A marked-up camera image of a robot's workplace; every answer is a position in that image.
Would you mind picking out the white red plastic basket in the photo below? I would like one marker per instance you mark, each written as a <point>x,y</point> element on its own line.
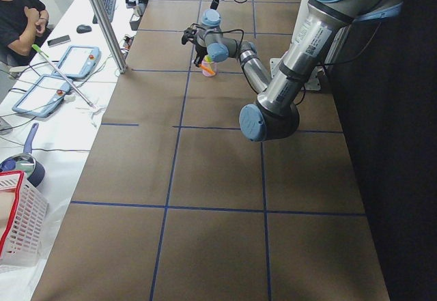
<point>23,210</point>

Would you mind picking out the blue frying pan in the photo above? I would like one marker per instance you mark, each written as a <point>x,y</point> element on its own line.
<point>25,161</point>

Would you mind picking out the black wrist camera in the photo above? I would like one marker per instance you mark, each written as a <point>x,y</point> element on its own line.
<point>189,35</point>

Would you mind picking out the person in black shirt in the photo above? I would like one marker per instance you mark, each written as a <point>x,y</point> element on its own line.
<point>23,24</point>

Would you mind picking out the blue teach pendant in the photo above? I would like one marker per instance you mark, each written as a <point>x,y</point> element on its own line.
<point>43,97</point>
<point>79,61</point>

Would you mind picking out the orange highlighter pen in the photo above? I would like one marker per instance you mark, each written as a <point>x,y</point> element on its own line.
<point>208,70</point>

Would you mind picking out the pink mesh pen holder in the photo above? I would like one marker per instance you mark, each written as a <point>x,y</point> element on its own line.
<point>211,65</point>

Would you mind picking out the long metal rod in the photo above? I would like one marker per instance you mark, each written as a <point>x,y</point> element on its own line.
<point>62,75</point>

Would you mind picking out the blue teach pendant far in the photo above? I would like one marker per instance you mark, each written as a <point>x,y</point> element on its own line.
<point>79,61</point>

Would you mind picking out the blue teach pendant near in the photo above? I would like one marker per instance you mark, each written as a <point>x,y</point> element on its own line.
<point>43,97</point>

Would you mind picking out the black computer mouse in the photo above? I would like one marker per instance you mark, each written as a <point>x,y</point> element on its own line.
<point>83,29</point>

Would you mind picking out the black keyboard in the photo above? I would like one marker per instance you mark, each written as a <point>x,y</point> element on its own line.
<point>109,7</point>

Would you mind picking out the aluminium frame post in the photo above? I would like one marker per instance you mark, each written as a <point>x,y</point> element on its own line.
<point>109,34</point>

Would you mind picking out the black smartphone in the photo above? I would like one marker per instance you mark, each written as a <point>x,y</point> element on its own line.
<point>58,41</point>

